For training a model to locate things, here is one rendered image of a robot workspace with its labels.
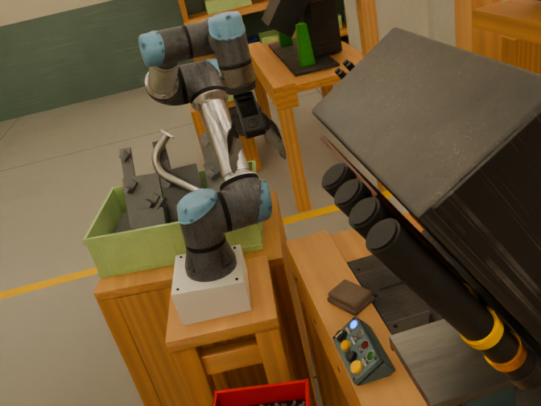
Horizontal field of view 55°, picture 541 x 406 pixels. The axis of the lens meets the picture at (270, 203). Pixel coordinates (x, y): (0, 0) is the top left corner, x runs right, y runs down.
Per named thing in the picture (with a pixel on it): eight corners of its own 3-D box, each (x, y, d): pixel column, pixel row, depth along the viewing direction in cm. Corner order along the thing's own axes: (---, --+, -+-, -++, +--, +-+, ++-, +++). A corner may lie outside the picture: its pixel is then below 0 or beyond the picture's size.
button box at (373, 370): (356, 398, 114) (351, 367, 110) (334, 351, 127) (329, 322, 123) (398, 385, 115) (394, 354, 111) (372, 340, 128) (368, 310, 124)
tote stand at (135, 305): (159, 439, 221) (92, 293, 184) (174, 350, 267) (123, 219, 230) (318, 412, 217) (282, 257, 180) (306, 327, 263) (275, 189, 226)
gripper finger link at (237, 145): (231, 166, 131) (242, 131, 128) (235, 175, 126) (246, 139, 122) (219, 163, 130) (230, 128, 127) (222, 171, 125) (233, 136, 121)
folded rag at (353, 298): (375, 300, 135) (374, 291, 134) (355, 317, 131) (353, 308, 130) (347, 286, 143) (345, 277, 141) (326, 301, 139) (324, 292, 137)
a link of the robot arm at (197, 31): (179, 22, 124) (189, 26, 115) (225, 13, 127) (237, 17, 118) (187, 55, 128) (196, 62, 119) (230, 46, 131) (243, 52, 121)
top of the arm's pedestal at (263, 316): (168, 353, 147) (164, 342, 145) (175, 285, 175) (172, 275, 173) (280, 328, 147) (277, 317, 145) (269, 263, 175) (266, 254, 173)
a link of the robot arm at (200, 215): (180, 234, 153) (170, 193, 147) (224, 221, 156) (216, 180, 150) (188, 254, 143) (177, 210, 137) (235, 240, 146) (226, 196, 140)
